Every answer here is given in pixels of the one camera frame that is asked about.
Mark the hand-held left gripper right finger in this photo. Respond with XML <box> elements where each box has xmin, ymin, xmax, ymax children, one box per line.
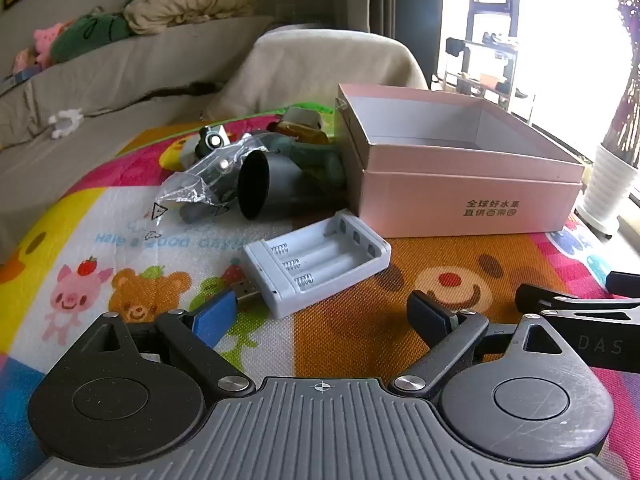
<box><xmin>392</xmin><ymin>291</ymin><xmax>577</xmax><ymax>402</ymax></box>

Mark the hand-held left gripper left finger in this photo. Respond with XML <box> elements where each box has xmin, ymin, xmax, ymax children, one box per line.
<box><xmin>75</xmin><ymin>290</ymin><xmax>256</xmax><ymax>401</ymax></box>

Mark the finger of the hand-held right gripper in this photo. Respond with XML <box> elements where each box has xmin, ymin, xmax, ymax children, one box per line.
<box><xmin>515</xmin><ymin>282</ymin><xmax>640</xmax><ymax>320</ymax></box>
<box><xmin>606</xmin><ymin>270</ymin><xmax>640</xmax><ymax>292</ymax></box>

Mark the grey battery charger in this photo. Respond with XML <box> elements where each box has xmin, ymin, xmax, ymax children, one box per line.
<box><xmin>232</xmin><ymin>208</ymin><xmax>392</xmax><ymax>320</ymax></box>

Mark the pink cardboard box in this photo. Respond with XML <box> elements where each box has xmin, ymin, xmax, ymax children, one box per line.
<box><xmin>334</xmin><ymin>82</ymin><xmax>586</xmax><ymax>239</ymax></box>

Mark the dark grey cylindrical container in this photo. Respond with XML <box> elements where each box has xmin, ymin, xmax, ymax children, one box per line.
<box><xmin>236</xmin><ymin>150</ymin><xmax>306</xmax><ymax>221</ymax></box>

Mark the clear plastic bag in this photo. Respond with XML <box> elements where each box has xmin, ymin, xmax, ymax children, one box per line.
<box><xmin>150</xmin><ymin>130</ymin><xmax>273</xmax><ymax>233</ymax></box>

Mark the small black and white gadget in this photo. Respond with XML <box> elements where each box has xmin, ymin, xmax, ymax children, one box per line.
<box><xmin>182</xmin><ymin>125</ymin><xmax>231</xmax><ymax>171</ymax></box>

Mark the teal plastic handle tool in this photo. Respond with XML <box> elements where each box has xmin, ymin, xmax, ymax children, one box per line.
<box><xmin>265</xmin><ymin>132</ymin><xmax>348</xmax><ymax>193</ymax></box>

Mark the yellow bottle with black cap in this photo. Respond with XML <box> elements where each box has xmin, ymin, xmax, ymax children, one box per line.
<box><xmin>267</xmin><ymin>121</ymin><xmax>332</xmax><ymax>147</ymax></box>

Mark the colourful cartoon play mat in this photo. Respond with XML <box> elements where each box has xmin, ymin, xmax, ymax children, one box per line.
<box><xmin>0</xmin><ymin>102</ymin><xmax>640</xmax><ymax>480</ymax></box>

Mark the white ribbed plant pot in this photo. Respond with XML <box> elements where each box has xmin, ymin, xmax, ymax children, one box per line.
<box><xmin>575</xmin><ymin>142</ymin><xmax>640</xmax><ymax>238</ymax></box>

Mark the tall green plant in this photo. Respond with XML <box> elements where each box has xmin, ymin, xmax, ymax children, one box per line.
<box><xmin>587</xmin><ymin>0</ymin><xmax>640</xmax><ymax>166</ymax></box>

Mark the orange plastic basin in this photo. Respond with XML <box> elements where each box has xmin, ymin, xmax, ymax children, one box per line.
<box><xmin>479</xmin><ymin>73</ymin><xmax>512</xmax><ymax>92</ymax></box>

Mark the metal shelf rack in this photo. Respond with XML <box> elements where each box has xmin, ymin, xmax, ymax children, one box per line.
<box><xmin>432</xmin><ymin>35</ymin><xmax>521</xmax><ymax>111</ymax></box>

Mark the small white toy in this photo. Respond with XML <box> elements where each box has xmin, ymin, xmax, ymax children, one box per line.
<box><xmin>48</xmin><ymin>109</ymin><xmax>85</xmax><ymax>140</ymax></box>

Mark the grey covered sofa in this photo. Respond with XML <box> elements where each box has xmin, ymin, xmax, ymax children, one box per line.
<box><xmin>0</xmin><ymin>10</ymin><xmax>431</xmax><ymax>261</ymax></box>

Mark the green plush toy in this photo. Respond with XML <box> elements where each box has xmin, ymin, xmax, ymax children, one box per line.
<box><xmin>50</xmin><ymin>12</ymin><xmax>133</xmax><ymax>63</ymax></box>

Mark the blue flat box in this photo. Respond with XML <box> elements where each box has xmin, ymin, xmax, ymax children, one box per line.
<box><xmin>0</xmin><ymin>69</ymin><xmax>35</xmax><ymax>93</ymax></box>

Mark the beige pillow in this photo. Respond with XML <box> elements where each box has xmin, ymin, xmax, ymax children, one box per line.
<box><xmin>122</xmin><ymin>0</ymin><xmax>256</xmax><ymax>36</ymax></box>

